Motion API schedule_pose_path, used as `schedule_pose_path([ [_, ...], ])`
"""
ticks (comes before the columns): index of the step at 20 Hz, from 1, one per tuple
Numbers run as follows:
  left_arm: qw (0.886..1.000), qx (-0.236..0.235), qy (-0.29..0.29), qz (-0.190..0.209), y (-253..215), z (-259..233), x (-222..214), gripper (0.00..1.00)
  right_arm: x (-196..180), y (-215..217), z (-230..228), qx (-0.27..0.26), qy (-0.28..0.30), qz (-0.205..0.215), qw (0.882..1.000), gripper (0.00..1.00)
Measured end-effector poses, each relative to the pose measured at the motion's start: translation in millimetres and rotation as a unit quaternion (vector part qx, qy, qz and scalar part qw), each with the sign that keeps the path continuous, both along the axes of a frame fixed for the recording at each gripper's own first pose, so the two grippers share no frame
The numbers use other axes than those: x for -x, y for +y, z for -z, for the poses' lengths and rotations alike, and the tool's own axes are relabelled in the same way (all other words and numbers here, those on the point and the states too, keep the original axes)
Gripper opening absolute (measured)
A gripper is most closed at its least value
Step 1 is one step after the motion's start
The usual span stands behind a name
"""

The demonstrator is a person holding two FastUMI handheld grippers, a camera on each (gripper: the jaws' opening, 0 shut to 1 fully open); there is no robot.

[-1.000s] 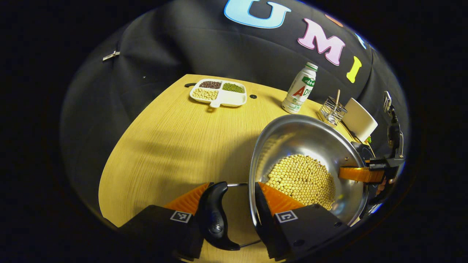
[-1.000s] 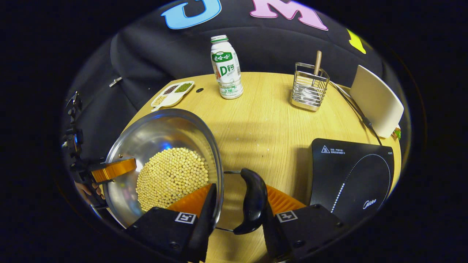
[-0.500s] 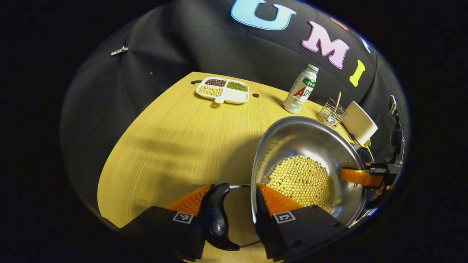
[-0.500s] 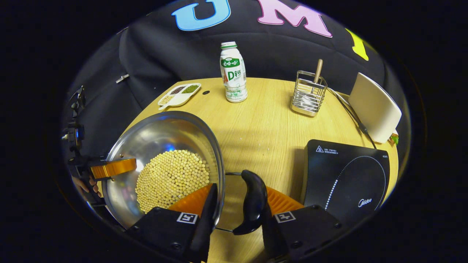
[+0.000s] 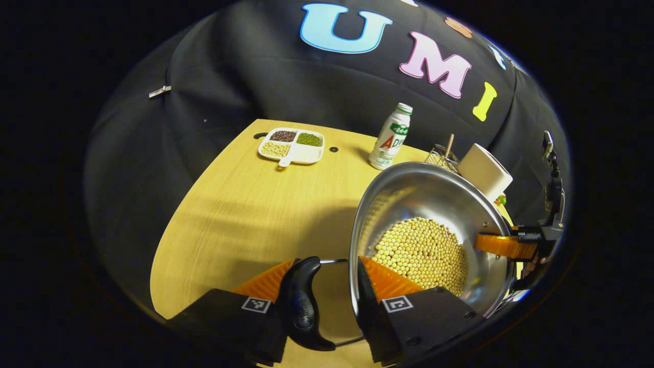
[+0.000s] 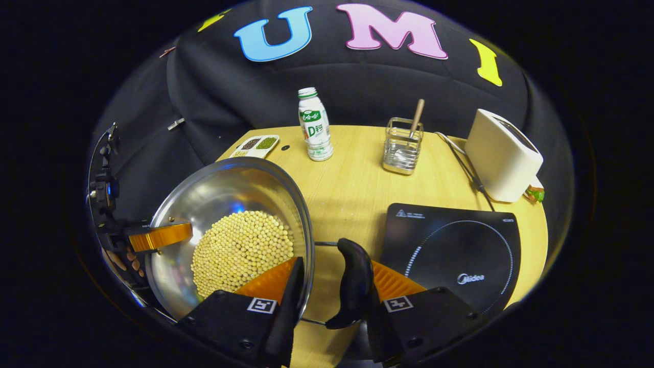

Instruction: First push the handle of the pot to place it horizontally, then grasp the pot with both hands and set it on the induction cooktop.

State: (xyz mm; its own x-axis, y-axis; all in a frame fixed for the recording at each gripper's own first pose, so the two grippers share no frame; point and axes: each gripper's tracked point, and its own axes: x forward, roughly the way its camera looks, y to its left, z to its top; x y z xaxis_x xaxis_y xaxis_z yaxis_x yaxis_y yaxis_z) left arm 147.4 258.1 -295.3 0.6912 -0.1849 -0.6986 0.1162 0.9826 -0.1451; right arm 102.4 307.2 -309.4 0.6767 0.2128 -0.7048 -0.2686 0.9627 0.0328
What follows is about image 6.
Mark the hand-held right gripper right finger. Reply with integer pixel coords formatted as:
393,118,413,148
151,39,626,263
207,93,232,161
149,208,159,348
367,260,483,364

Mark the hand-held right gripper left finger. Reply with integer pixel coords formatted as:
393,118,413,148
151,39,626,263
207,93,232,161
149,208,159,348
176,257,306,367

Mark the black induction cooktop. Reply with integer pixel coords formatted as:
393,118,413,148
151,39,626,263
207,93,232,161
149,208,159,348
378,203,522,315

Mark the steel pot with soybeans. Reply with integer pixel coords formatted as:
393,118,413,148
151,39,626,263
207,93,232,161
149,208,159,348
145,156,375,330

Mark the white divided bean dish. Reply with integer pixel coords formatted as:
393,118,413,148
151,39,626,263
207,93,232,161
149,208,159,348
230,134,281,159

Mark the white toaster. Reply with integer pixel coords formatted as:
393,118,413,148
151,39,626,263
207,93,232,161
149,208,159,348
464,108,544,203

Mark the white drink bottle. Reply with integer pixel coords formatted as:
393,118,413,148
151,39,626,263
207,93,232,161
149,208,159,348
298,87,334,162

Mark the toaster power cable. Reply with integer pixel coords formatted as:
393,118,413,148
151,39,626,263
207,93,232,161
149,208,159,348
434,132,495,211

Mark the wire utensil holder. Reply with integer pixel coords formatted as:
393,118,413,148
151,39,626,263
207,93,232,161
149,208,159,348
382,117,425,176

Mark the wooden handled utensil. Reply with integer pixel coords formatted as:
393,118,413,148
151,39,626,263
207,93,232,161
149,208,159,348
409,99,426,139

